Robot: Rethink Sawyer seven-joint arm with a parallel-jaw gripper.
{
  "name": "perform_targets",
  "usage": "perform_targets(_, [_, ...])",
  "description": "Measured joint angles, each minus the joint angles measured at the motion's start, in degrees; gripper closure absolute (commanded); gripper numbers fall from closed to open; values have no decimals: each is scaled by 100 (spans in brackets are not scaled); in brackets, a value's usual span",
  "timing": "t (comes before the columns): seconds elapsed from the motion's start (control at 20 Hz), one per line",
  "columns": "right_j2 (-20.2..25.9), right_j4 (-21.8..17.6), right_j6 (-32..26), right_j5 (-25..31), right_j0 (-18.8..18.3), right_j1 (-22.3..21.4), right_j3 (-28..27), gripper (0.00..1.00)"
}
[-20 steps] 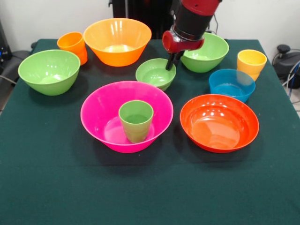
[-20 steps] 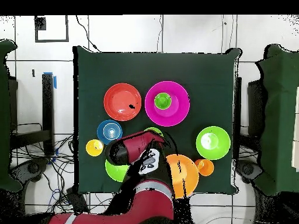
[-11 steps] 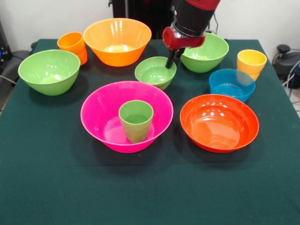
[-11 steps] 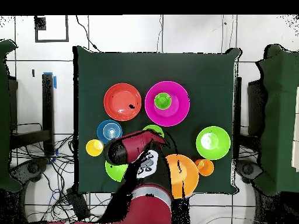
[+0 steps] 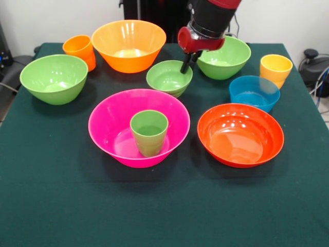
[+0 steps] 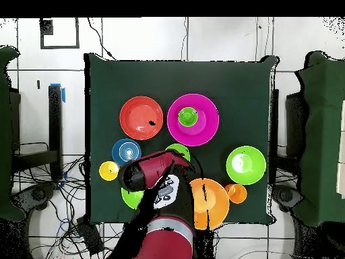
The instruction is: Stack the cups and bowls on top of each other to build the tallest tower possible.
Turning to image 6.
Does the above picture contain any green plastic cup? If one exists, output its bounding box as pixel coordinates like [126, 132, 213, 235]
[177, 107, 199, 127]

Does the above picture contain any pink plastic bowl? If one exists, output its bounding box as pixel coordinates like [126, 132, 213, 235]
[166, 93, 220, 147]

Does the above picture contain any red plastic bowl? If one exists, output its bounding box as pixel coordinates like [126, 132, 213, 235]
[119, 95, 164, 140]

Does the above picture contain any blue plastic bowl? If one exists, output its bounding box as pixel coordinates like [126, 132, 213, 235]
[111, 138, 142, 167]

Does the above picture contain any dark green table cloth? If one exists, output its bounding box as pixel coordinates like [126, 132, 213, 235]
[84, 52, 280, 225]

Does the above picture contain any large orange plastic bowl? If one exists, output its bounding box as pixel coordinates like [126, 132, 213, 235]
[189, 177, 230, 231]

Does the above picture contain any yellow plastic cup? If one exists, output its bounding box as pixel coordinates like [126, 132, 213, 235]
[98, 161, 120, 181]

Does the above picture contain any orange plastic cup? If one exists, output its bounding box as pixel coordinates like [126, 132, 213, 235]
[224, 183, 248, 204]

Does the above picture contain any black metal stand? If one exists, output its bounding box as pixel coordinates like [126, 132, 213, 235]
[10, 84, 65, 181]
[269, 88, 280, 187]

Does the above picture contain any black chair base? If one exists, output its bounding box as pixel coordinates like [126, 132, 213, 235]
[11, 181, 59, 217]

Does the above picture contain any green cloth side table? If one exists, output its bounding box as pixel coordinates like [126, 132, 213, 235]
[293, 50, 345, 228]
[0, 45, 26, 223]

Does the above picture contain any white box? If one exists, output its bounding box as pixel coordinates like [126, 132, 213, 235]
[336, 99, 345, 200]

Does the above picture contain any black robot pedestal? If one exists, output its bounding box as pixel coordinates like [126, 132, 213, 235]
[193, 229, 216, 259]

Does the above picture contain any black square floor frame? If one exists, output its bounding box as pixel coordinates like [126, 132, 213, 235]
[39, 17, 80, 50]

